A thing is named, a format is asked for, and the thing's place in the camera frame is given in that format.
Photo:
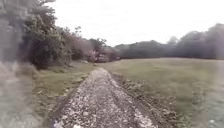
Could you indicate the grey gravel path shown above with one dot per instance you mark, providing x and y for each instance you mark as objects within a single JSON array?
[{"x": 100, "y": 103}]

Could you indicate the green grass field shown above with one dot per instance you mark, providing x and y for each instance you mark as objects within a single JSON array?
[{"x": 166, "y": 76}]

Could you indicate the grass strip with leaves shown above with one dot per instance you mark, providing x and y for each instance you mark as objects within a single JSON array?
[{"x": 50, "y": 85}]

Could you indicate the row of leafy trees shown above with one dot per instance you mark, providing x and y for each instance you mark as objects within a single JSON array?
[{"x": 43, "y": 43}]

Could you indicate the distant row of trees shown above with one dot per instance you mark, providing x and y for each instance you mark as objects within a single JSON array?
[{"x": 186, "y": 48}]

